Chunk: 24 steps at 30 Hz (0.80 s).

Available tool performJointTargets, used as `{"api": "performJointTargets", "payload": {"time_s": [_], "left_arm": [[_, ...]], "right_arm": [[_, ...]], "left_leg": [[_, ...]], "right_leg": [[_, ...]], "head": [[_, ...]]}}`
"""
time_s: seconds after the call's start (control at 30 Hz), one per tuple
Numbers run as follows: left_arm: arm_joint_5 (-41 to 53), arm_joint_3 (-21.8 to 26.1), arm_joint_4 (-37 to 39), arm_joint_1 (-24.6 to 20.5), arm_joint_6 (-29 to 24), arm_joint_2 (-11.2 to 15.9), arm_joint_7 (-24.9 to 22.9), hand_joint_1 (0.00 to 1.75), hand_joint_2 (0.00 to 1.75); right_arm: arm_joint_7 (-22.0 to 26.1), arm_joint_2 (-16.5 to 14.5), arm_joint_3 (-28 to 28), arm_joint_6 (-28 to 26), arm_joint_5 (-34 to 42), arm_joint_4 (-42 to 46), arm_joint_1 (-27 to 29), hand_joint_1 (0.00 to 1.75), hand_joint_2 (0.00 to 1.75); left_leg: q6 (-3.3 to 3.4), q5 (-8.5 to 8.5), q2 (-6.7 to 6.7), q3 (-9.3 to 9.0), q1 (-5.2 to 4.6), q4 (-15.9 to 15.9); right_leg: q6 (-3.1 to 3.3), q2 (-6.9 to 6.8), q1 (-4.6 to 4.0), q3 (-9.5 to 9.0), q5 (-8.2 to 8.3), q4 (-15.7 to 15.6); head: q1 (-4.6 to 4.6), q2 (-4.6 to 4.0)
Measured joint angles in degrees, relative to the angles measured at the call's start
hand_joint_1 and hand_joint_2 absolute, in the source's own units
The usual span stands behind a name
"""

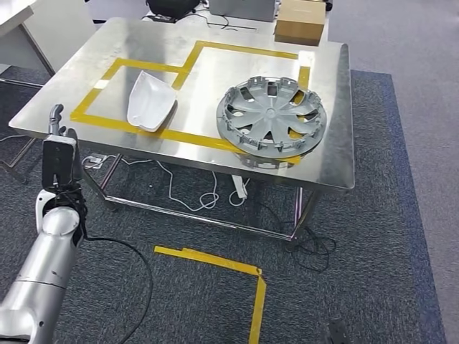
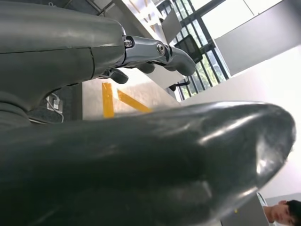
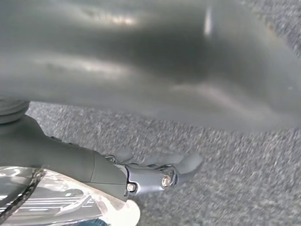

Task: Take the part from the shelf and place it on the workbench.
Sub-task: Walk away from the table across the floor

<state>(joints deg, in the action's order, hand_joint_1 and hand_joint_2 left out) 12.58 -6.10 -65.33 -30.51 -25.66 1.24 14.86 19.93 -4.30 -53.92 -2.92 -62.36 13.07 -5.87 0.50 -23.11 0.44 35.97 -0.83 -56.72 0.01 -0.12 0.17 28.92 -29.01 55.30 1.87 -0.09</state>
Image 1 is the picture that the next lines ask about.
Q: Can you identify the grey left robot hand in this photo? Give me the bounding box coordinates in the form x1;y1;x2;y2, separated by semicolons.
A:
48;103;83;181

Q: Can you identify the white curved plastic part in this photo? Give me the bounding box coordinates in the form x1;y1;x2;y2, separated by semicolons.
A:
126;70;177;133

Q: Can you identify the steel workbench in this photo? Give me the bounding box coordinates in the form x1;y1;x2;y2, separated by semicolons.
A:
8;18;356;243

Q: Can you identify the small yellow table tape square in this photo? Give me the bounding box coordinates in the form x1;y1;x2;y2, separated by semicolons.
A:
69;57;193;140

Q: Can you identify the white office desk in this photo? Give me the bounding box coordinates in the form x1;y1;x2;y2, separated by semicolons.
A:
0;0;97;77

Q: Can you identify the black bag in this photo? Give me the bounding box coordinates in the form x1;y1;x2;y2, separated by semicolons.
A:
145;0;200;24

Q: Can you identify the white power strip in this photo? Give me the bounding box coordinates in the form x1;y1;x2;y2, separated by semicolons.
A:
231;174;249;201

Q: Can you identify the large yellow table tape square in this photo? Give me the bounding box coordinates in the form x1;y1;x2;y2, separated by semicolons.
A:
159;40;311;166

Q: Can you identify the grey equipment case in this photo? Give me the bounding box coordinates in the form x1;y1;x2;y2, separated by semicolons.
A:
209;0;276;23

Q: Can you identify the grey wheel hubcap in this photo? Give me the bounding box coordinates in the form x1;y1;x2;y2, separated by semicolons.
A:
216;75;328;160

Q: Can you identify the yellow floor tape square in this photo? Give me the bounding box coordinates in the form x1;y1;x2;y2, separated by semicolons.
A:
153;244;267;344

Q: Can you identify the brown cardboard box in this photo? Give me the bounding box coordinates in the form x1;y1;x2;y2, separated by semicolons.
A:
274;0;327;47

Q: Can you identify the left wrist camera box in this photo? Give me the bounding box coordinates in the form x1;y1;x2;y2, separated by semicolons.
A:
42;135;75;191

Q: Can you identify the steel table frame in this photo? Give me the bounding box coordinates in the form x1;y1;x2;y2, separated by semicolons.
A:
0;77;45;186

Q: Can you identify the long white floor cable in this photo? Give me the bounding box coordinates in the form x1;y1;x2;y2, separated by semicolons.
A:
82;154;220;213

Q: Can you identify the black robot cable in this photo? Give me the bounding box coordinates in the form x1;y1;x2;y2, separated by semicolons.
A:
84;234;154;344

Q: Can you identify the looped white cable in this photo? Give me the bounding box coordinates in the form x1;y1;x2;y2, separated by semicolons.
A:
229;178;251;208

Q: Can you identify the thin black desk cable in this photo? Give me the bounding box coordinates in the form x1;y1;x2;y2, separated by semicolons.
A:
141;11;259;32

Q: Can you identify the tangled black floor cable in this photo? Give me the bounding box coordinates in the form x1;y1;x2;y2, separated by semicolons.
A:
257;201;337;274

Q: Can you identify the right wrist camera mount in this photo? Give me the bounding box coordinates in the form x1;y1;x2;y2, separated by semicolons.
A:
328;317;350;344

